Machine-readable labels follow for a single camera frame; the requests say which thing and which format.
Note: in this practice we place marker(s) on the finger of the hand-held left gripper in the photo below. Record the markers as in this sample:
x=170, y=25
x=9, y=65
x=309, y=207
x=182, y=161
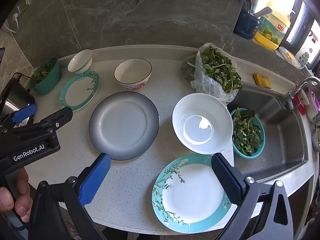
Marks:
x=62, y=116
x=25, y=112

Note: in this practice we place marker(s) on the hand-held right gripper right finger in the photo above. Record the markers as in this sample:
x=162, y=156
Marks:
x=227, y=180

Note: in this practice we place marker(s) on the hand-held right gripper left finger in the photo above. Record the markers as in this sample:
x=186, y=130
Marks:
x=95, y=180

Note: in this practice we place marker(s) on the small teal floral plate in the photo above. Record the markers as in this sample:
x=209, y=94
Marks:
x=80, y=92

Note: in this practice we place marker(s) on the large teal floral plate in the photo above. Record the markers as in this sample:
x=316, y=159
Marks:
x=190, y=195

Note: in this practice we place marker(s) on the grey gradient plate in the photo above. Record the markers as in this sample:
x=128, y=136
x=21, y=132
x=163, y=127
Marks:
x=120, y=125

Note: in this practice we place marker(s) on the small white bowl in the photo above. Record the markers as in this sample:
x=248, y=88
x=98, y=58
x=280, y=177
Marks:
x=78, y=60

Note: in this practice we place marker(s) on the large white bowl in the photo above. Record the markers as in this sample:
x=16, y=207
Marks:
x=200, y=110

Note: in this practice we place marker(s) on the white bowl with red flowers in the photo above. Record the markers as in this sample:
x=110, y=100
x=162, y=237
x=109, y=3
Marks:
x=132, y=72

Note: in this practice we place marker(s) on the person's left hand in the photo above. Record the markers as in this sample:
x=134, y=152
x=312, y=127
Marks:
x=21, y=200

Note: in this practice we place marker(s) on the steel cooker pot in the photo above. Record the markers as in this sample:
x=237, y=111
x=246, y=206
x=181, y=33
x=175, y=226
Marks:
x=15, y=100

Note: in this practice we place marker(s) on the teal colander bowl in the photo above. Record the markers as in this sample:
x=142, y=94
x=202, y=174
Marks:
x=50, y=82

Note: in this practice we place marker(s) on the leafy green vegetables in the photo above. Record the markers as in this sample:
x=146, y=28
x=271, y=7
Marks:
x=217, y=67
x=42, y=73
x=245, y=132

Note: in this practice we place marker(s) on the light teal colander basket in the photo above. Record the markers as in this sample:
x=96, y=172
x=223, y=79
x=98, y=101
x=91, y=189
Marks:
x=262, y=142

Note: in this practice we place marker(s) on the steel sink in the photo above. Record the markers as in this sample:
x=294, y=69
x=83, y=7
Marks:
x=282, y=135

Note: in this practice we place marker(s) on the clear plastic bag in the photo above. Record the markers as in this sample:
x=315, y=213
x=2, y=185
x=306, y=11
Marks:
x=202, y=85

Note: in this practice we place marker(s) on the red holder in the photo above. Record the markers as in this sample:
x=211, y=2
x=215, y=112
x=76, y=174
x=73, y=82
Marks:
x=298, y=105

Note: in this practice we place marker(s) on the yellow sponge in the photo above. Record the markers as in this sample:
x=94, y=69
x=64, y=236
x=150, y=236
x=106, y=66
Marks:
x=262, y=81

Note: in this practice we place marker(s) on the pink brush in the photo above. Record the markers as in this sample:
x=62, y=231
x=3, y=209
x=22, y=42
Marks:
x=313, y=102

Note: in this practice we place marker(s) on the chrome faucet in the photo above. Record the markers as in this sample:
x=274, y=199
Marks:
x=300, y=87

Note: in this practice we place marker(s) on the dark blue utensil holder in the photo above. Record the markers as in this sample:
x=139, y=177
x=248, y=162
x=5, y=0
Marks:
x=246, y=26

